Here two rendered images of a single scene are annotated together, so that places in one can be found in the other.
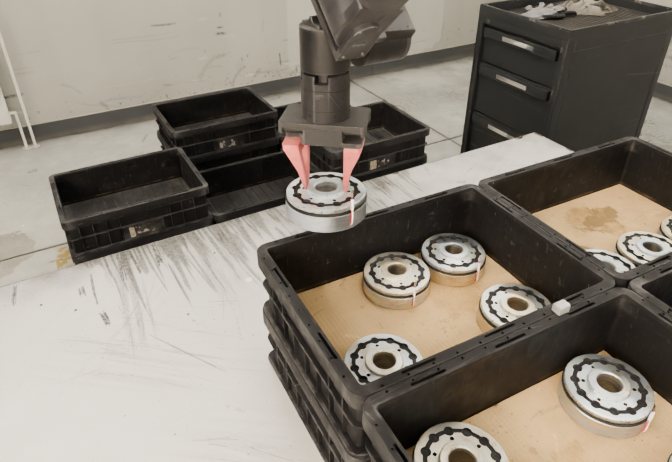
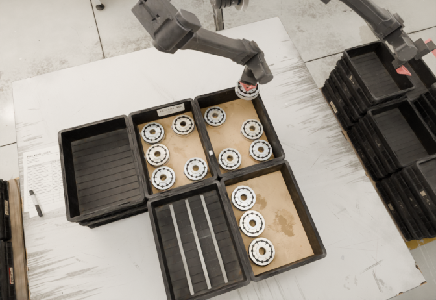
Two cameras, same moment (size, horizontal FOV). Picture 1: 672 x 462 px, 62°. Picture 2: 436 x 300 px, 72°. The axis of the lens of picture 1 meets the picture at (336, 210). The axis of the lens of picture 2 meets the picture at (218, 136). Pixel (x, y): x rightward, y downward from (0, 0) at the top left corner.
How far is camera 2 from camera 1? 1.16 m
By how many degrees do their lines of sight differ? 63
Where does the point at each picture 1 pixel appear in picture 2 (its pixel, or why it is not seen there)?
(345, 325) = (236, 113)
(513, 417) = (196, 145)
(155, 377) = not seen: hidden behind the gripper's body
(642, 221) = (280, 243)
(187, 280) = (287, 86)
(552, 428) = (191, 153)
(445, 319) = (234, 141)
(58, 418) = not seen: hidden behind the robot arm
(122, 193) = (385, 71)
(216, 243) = (309, 94)
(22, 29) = not seen: outside the picture
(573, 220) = (283, 212)
